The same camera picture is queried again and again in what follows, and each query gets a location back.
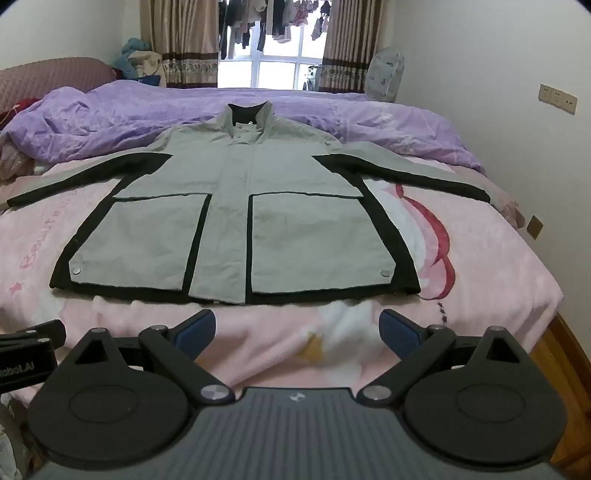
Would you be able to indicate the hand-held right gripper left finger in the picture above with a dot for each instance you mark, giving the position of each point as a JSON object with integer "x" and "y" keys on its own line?
{"x": 199, "y": 333}

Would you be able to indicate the pink quilted headboard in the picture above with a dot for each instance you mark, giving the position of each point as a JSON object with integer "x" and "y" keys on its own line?
{"x": 46, "y": 76}

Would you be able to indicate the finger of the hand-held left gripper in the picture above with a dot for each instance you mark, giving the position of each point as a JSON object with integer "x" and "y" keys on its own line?
{"x": 39, "y": 333}

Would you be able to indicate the white wall socket plate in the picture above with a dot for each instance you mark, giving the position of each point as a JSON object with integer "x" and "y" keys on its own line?
{"x": 557, "y": 98}

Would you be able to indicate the white framed window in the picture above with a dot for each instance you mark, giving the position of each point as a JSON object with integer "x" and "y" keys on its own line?
{"x": 277, "y": 69}

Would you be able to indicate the purple duvet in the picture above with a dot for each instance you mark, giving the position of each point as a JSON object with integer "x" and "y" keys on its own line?
{"x": 115, "y": 115}

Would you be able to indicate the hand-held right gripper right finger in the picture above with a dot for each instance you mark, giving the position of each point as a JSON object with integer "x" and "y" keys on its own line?
{"x": 398, "y": 334}

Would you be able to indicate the row of hanging laundry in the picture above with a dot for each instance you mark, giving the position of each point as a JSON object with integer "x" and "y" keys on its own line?
{"x": 258, "y": 21}

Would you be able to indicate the pink printed blanket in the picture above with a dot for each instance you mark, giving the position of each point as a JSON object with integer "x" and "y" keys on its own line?
{"x": 485, "y": 258}

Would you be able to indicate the brown patterned curtain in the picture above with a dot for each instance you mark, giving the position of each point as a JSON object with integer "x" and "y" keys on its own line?
{"x": 178, "y": 41}
{"x": 351, "y": 41}

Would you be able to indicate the wooden bed frame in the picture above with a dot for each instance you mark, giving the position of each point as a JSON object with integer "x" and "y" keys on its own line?
{"x": 570, "y": 369}

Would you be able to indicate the brass wall socket plate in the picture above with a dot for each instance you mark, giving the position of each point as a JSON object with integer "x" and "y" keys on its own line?
{"x": 535, "y": 227}

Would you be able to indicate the red cloth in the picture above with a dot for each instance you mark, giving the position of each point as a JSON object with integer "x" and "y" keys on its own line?
{"x": 16, "y": 108}

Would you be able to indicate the fan with printed cover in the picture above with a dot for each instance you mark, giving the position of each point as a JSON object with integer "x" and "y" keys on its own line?
{"x": 387, "y": 74}

